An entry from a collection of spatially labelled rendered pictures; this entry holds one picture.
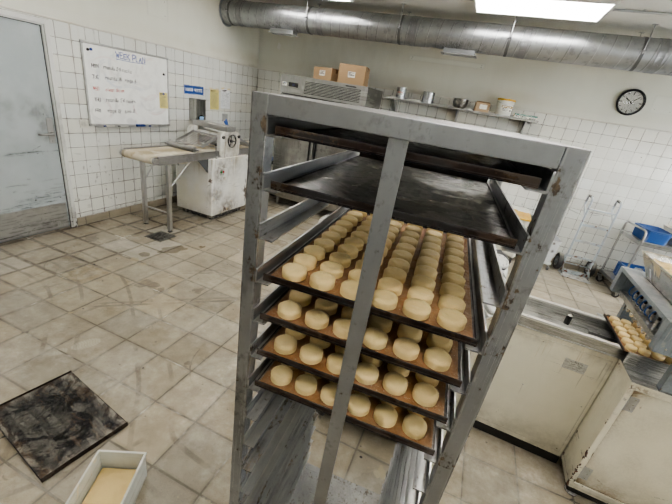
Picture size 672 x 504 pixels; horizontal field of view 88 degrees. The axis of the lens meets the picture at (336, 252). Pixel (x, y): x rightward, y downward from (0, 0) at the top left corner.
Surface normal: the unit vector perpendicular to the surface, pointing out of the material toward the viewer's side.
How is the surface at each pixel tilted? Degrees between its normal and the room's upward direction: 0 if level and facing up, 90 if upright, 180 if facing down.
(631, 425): 90
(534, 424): 90
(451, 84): 90
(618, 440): 90
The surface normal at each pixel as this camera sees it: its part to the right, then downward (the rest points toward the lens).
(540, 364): -0.40, 0.31
